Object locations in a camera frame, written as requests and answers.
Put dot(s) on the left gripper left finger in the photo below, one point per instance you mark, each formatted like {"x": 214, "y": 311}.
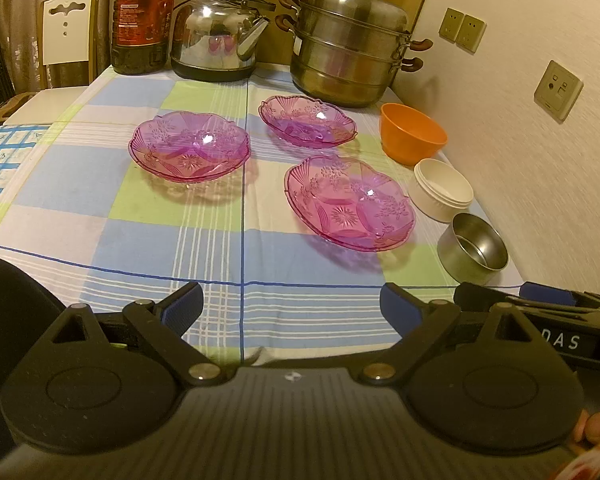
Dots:
{"x": 94, "y": 382}

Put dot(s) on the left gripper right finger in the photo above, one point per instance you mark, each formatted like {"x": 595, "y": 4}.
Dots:
{"x": 486, "y": 381}

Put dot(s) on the stainless steel bowl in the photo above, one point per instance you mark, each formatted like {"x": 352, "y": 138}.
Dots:
{"x": 471, "y": 250}

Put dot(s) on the white plastic bowl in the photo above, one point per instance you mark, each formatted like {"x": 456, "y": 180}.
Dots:
{"x": 438, "y": 190}

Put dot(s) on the purple plastic plate front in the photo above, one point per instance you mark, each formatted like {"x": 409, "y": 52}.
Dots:
{"x": 349, "y": 203}

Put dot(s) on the purple plastic plate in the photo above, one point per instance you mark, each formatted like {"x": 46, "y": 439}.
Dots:
{"x": 189, "y": 147}
{"x": 349, "y": 203}
{"x": 307, "y": 122}

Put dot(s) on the orange plastic bowl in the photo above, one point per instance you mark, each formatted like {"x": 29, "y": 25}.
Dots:
{"x": 408, "y": 135}

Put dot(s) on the blue white patterned cloth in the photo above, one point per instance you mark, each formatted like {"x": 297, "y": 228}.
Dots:
{"x": 21, "y": 148}

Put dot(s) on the checkered tablecloth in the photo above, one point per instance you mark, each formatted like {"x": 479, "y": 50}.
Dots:
{"x": 92, "y": 226}

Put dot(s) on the stainless steel steamer pot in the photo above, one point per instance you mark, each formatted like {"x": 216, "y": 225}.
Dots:
{"x": 347, "y": 52}

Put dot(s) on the white wooden chair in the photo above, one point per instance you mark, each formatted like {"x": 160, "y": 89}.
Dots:
{"x": 66, "y": 35}

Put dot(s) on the stainless steel kettle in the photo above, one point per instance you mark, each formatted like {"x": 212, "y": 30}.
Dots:
{"x": 216, "y": 40}

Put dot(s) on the cooking oil bottle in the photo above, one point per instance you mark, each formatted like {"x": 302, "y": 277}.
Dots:
{"x": 140, "y": 35}

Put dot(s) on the wall switch plate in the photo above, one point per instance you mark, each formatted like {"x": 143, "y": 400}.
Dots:
{"x": 557, "y": 91}

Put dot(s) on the wall socket right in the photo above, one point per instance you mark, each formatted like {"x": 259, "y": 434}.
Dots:
{"x": 470, "y": 33}

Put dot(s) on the wall socket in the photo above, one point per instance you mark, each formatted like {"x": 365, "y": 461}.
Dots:
{"x": 450, "y": 25}
{"x": 470, "y": 33}

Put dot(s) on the wall socket left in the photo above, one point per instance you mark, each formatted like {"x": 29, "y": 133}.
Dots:
{"x": 450, "y": 25}

